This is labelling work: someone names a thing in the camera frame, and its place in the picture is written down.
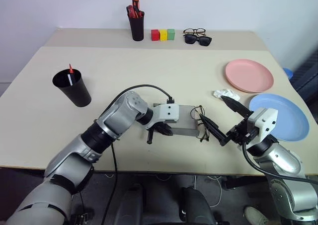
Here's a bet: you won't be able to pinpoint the pink plate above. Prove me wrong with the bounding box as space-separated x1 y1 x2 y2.
225 58 274 94

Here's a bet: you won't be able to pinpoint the red and white marker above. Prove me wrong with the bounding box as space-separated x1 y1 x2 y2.
67 64 76 87

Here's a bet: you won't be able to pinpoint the tall black pen cup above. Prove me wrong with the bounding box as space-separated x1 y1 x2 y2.
128 10 146 42

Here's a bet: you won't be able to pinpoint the brown-framed glasses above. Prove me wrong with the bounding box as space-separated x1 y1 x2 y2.
183 27 208 37

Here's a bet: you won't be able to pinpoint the wide black plastic cup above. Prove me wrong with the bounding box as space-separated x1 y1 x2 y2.
52 69 92 108

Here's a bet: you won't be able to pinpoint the grey glasses case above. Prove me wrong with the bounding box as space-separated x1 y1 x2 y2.
170 105 200 138

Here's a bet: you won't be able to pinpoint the red and black marker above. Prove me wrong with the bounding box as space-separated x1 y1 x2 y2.
126 4 136 19

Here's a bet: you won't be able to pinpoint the dark ribbed furniture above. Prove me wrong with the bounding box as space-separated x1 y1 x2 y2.
289 45 318 104

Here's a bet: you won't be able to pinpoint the thin black-framed glasses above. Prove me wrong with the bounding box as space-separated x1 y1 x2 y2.
190 105 212 144

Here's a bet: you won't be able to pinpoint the crumpled white paper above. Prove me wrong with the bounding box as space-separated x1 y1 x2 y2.
212 88 240 102

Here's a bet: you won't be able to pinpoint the blue round container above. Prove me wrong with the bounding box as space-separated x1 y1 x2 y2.
283 67 295 80

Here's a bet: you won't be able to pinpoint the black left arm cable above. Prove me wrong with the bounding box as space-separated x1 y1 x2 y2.
100 84 176 225

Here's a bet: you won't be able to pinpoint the white shoe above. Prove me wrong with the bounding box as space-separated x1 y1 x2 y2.
243 206 271 225

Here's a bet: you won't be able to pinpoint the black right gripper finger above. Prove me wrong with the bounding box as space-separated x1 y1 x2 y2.
199 114 229 147
220 95 254 118

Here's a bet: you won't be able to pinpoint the dark rounded shape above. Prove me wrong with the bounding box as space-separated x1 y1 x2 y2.
179 186 215 225

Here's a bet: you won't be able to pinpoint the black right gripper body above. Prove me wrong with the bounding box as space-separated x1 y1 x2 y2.
225 115 259 146

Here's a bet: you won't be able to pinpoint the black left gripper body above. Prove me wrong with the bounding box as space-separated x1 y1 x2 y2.
148 121 172 134

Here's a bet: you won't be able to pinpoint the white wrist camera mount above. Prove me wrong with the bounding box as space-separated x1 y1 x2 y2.
152 103 180 130
247 107 279 140

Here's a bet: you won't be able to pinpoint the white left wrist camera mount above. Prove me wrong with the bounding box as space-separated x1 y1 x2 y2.
152 103 180 130

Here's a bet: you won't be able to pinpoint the white floor cable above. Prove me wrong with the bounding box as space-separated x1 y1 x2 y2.
193 174 223 208

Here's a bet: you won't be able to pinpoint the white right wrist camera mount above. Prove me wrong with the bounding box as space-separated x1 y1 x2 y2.
247 107 279 140

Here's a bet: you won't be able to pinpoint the orange-capped black marker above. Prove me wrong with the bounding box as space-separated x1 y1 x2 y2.
132 0 141 18

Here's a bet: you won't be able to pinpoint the black sunglasses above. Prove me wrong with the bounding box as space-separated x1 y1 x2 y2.
184 34 213 47

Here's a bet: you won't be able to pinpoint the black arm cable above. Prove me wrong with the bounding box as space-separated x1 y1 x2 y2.
241 140 318 186
100 84 176 225

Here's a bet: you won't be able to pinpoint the blue plate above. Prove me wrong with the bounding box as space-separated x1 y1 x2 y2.
248 93 311 143

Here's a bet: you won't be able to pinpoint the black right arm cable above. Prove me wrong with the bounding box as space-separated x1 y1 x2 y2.
241 140 318 186

